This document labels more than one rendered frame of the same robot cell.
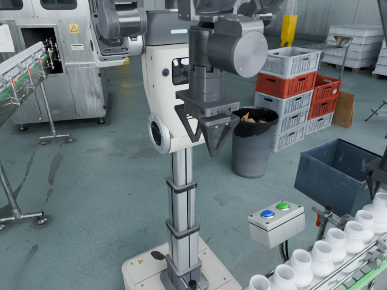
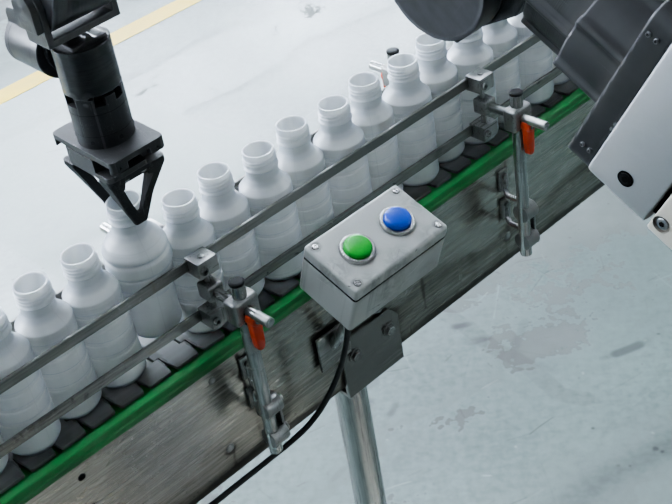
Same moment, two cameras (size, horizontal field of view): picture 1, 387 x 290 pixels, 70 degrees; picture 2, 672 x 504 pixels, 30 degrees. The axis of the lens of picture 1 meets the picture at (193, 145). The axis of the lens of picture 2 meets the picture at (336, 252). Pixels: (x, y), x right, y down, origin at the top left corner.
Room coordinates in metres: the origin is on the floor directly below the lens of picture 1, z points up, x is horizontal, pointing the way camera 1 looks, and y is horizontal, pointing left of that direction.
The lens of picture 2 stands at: (1.64, -0.40, 1.87)
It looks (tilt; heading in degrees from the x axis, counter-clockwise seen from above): 36 degrees down; 173
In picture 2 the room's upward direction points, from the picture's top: 10 degrees counter-clockwise
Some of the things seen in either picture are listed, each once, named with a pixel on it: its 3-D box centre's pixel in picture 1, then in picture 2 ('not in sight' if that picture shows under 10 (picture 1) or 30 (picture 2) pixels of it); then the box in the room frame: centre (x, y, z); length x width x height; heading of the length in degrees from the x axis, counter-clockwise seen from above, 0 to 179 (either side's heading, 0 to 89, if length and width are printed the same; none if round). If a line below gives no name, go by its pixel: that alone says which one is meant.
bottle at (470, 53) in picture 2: not in sight; (471, 79); (0.27, -0.02, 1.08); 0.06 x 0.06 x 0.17
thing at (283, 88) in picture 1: (286, 80); not in sight; (3.21, -1.08, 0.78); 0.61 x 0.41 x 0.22; 128
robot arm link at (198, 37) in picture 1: (209, 46); not in sight; (0.44, -0.02, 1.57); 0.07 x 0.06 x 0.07; 32
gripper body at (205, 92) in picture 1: (205, 85); not in sight; (0.44, -0.02, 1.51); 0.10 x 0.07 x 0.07; 32
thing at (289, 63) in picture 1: (288, 61); not in sight; (3.20, -1.08, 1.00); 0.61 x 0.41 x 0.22; 129
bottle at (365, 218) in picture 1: (356, 239); (192, 260); (0.52, -0.42, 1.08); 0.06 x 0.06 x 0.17
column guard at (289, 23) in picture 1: (288, 32); not in sight; (10.51, -3.34, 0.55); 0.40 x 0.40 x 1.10; 32
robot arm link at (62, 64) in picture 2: not in sight; (82, 60); (0.54, -0.47, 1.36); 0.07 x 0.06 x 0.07; 31
